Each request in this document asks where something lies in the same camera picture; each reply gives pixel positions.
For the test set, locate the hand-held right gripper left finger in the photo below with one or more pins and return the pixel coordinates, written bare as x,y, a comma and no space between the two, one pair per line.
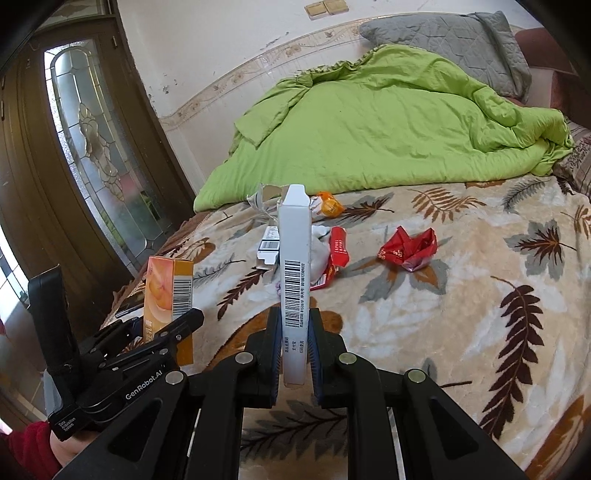
274,344

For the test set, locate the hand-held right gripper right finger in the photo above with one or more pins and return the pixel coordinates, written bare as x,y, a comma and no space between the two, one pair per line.
316,350

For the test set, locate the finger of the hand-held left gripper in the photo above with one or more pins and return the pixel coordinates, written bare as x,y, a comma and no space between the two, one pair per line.
115,337
180,327

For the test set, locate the orange carton box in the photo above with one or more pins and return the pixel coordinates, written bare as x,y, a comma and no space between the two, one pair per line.
161,290

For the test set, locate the white barcode box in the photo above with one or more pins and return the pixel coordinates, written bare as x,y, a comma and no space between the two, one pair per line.
293,258

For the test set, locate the red torn packet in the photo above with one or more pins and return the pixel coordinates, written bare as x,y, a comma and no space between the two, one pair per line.
339,247

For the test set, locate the person's left forearm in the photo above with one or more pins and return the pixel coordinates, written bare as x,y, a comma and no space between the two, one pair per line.
27,452

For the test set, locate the small black white box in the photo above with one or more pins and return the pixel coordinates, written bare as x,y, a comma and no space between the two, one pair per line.
268,244

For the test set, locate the red crumpled wrapper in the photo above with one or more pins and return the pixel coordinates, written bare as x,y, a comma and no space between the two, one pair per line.
408,249

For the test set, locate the orange snack wrapper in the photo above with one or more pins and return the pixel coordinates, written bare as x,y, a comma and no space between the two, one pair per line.
330,205

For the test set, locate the leaf print blanket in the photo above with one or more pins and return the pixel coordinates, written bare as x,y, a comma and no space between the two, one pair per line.
485,300

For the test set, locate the wooden stained glass door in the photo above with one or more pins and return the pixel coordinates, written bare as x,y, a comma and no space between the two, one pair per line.
92,138

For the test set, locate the green quilt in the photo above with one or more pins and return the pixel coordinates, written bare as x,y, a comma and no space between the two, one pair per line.
369,129

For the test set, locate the striped pillow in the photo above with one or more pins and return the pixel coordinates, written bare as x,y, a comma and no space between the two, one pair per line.
579,157

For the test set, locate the grey quilted pillow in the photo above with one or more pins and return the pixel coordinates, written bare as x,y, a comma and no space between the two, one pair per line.
452,41

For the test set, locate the maroon headboard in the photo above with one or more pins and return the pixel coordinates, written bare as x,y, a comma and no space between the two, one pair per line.
545,46

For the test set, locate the gold wall switch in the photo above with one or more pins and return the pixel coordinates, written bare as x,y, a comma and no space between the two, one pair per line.
316,10
335,5

